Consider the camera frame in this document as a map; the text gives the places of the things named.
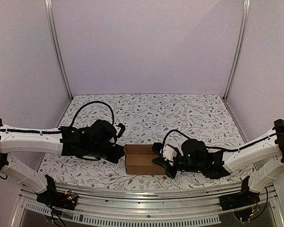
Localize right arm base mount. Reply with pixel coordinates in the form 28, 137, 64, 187
219, 176, 260, 211

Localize brown cardboard box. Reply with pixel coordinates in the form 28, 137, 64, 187
124, 144, 165, 175

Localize right aluminium frame post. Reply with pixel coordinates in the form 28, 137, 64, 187
222, 0, 251, 99

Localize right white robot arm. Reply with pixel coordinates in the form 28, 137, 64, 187
151, 119, 284, 206

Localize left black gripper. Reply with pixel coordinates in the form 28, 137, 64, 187
85, 144, 125, 165

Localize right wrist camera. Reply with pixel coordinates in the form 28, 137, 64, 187
151, 142, 180, 165

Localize floral patterned table mat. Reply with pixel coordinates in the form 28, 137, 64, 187
38, 94, 254, 191

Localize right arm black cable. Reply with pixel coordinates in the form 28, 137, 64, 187
161, 129, 275, 154

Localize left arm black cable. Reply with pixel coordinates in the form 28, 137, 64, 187
68, 100, 115, 128

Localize aluminium front rail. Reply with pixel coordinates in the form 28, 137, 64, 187
10, 183, 284, 227

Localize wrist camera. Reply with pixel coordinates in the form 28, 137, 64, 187
151, 142, 180, 165
116, 123, 126, 139

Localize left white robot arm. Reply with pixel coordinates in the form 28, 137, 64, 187
0, 118, 125, 205

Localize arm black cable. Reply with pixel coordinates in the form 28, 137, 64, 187
68, 100, 115, 128
161, 129, 275, 154

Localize aluminium frame post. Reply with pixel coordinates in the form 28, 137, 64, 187
222, 0, 251, 99
44, 0, 73, 99

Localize left aluminium frame post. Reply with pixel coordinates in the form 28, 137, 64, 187
44, 0, 73, 99

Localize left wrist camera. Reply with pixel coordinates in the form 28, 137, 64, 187
116, 123, 126, 139

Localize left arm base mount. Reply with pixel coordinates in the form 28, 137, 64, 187
36, 175, 78, 210

